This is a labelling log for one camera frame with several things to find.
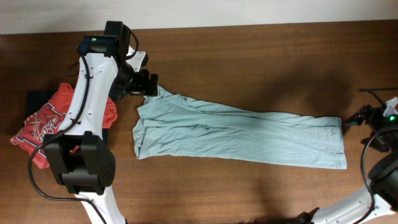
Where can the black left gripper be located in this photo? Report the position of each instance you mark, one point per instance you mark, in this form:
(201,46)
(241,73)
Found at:
(148,84)

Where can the light blue t-shirt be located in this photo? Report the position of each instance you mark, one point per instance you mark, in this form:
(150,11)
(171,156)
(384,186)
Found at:
(176,125)

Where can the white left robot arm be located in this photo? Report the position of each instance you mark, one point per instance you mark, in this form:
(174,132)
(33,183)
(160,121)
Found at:
(78,157)

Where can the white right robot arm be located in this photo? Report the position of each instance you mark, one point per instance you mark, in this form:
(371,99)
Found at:
(378,196)

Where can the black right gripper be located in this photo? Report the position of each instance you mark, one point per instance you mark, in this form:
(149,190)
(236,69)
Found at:
(374,112)

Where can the dark navy folded garment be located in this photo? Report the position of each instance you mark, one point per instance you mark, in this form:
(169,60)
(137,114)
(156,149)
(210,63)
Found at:
(37,99)

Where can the red printed t-shirt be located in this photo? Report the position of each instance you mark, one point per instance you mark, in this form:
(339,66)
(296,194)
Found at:
(110,115)

